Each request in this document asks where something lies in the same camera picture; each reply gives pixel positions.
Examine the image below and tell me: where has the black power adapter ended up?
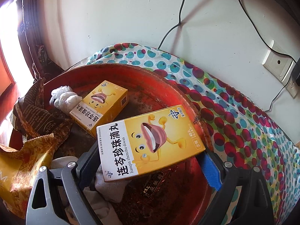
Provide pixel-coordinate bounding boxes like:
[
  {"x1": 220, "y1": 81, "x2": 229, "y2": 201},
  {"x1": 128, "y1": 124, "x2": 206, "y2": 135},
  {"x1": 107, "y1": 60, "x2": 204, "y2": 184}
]
[{"x1": 291, "y1": 59, "x2": 300, "y2": 86}]

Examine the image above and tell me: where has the white sock pair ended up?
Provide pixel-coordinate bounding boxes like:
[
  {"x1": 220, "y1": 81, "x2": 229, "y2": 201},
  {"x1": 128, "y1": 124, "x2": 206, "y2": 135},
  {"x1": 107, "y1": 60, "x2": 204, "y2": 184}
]
[{"x1": 50, "y1": 156, "x2": 130, "y2": 224}]

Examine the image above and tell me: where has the yellow medicine box in tray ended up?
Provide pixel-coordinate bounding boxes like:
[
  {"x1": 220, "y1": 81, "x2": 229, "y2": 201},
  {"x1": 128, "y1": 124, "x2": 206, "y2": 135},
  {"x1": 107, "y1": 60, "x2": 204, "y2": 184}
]
[{"x1": 70, "y1": 80, "x2": 129, "y2": 138}]

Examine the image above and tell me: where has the black television cable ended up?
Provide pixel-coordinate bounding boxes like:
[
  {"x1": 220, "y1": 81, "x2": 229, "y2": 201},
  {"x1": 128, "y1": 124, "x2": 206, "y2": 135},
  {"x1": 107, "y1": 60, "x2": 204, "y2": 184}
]
[{"x1": 157, "y1": 0, "x2": 199, "y2": 50}]

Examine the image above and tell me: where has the red round tray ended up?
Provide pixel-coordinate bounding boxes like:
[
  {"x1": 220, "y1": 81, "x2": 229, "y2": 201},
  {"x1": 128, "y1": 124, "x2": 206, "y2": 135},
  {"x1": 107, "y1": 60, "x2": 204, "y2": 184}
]
[{"x1": 9, "y1": 63, "x2": 214, "y2": 225}]

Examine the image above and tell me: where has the colourful polka dot cloth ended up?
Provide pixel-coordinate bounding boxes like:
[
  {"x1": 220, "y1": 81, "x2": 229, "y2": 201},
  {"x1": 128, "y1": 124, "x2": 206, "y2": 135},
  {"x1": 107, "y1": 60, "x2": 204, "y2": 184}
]
[{"x1": 87, "y1": 43, "x2": 299, "y2": 224}]

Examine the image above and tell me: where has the yellow snack bag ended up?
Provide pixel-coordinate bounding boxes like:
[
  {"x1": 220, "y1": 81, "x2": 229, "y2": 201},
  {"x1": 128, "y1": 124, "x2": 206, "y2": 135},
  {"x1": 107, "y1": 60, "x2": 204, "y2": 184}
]
[{"x1": 1, "y1": 133, "x2": 57, "y2": 218}]

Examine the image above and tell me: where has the yellow medicine box with barcode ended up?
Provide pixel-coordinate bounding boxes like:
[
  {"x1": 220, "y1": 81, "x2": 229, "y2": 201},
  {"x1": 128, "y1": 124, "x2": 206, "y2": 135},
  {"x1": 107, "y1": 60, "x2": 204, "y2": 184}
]
[{"x1": 97, "y1": 105, "x2": 206, "y2": 182}]

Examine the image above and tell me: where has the black adapter cable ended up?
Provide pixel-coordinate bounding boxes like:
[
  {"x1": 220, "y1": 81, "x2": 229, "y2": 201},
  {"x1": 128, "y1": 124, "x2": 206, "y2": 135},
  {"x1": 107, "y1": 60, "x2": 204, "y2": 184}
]
[{"x1": 233, "y1": 0, "x2": 297, "y2": 112}]

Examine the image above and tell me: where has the clear plastic bag bundle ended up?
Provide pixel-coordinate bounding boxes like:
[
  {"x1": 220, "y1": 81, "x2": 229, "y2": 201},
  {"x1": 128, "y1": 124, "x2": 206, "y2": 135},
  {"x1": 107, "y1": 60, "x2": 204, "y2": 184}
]
[{"x1": 49, "y1": 86, "x2": 82, "y2": 115}]

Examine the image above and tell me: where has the brown patterned snack bag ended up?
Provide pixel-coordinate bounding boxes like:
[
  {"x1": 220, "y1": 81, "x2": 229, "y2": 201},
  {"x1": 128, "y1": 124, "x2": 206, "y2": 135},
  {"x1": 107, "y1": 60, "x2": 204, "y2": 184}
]
[{"x1": 10, "y1": 78, "x2": 73, "y2": 145}]

